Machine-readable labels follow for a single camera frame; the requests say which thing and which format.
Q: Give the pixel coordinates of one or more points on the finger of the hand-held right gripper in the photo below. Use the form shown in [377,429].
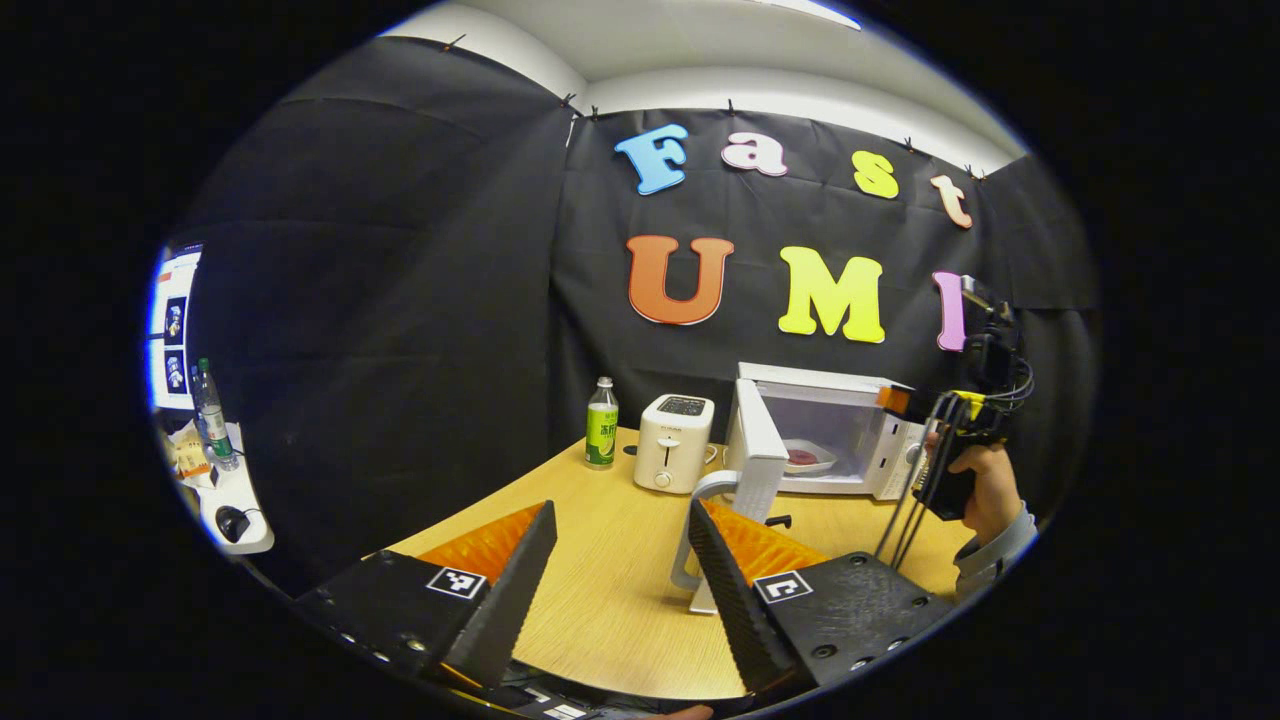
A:
[893,400]

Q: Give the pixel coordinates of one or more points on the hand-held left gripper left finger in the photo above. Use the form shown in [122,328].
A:
[510,600]

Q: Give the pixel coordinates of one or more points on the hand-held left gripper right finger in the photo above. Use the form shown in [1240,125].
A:
[730,590]

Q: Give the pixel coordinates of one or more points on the white microwave oven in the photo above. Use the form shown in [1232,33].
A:
[830,385]

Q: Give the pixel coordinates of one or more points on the white square plate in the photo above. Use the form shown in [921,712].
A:
[825,465]

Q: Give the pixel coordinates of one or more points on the pink meat slice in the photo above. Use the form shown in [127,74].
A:
[802,458]

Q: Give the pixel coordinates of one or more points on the white toaster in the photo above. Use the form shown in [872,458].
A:
[675,450]

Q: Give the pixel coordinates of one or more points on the green drink bottle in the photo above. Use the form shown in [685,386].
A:
[601,435]

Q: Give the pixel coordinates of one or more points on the black computer mouse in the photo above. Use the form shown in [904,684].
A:
[232,523]

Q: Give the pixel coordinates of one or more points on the white side desk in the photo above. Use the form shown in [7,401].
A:
[225,490]

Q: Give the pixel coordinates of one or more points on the clear water bottle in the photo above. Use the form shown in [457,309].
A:
[212,420]

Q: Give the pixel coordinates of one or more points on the black backdrop cloth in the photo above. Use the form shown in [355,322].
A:
[400,250]

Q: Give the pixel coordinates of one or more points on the long ceiling light panel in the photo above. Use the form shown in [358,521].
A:
[815,12]

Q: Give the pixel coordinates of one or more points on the computer monitor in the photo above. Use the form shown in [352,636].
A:
[172,330]

